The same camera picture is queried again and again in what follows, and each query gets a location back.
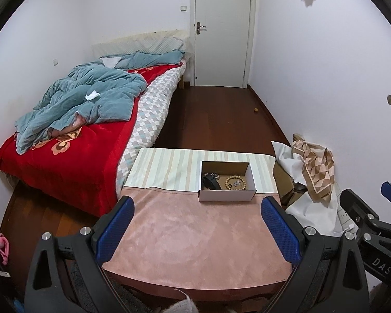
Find teal duvet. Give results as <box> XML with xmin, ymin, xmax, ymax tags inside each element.
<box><xmin>14</xmin><ymin>50</ymin><xmax>187</xmax><ymax>156</ymax></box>

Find pink plastic item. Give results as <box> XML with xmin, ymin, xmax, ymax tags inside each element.
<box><xmin>0</xmin><ymin>233</ymin><xmax>11</xmax><ymax>265</ymax></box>

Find checkered quilt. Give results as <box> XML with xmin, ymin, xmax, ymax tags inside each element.
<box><xmin>115</xmin><ymin>60</ymin><xmax>187</xmax><ymax>200</ymax></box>

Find light dotted pillow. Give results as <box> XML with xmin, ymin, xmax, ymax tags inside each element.
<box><xmin>99</xmin><ymin>37</ymin><xmax>185</xmax><ymax>58</ymax></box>

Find red floral blanket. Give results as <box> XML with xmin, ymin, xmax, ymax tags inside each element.
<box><xmin>0</xmin><ymin>63</ymin><xmax>187</xmax><ymax>218</ymax></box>

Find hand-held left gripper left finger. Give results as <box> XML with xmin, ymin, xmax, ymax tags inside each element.
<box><xmin>23</xmin><ymin>196</ymin><xmax>136</xmax><ymax>313</ymax></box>

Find patterned paper bag pile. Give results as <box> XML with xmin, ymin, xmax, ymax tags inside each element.
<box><xmin>271</xmin><ymin>140</ymin><xmax>343</xmax><ymax>237</ymax></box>

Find pink striped tablecloth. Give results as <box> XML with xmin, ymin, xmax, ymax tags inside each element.
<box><xmin>102</xmin><ymin>147</ymin><xmax>294</xmax><ymax>283</ymax></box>

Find black smart band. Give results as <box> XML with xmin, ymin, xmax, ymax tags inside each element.
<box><xmin>202</xmin><ymin>174</ymin><xmax>223</xmax><ymax>191</ymax></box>

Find wooden table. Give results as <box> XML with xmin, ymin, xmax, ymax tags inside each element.
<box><xmin>100</xmin><ymin>261</ymin><xmax>294</xmax><ymax>303</ymax></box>

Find small white cloth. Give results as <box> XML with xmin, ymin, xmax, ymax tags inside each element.
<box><xmin>99</xmin><ymin>57</ymin><xmax>122</xmax><ymax>70</ymax></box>

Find brown cardboard box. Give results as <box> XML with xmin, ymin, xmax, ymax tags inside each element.
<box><xmin>273</xmin><ymin>166</ymin><xmax>311</xmax><ymax>208</ymax></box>

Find white cardboard box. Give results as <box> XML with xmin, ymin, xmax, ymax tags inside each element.
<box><xmin>198</xmin><ymin>160</ymin><xmax>260</xmax><ymax>203</ymax></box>

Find white power strip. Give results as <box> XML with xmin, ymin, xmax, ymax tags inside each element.
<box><xmin>335</xmin><ymin>185</ymin><xmax>356</xmax><ymax>233</ymax></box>

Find wooden bead bracelet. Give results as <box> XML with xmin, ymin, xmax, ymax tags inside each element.
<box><xmin>224</xmin><ymin>175</ymin><xmax>249</xmax><ymax>191</ymax></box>

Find beige patterned scarf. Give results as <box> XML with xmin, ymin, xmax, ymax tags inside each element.
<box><xmin>291</xmin><ymin>133</ymin><xmax>335</xmax><ymax>203</ymax></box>

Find white door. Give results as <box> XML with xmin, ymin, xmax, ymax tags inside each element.
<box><xmin>188</xmin><ymin>0</ymin><xmax>259</xmax><ymax>89</ymax></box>

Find pillows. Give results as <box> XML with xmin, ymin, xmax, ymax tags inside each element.
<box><xmin>91</xmin><ymin>29</ymin><xmax>190</xmax><ymax>60</ymax></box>

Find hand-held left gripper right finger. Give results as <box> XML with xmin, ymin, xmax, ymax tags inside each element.
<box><xmin>260</xmin><ymin>196</ymin><xmax>369</xmax><ymax>313</ymax></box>

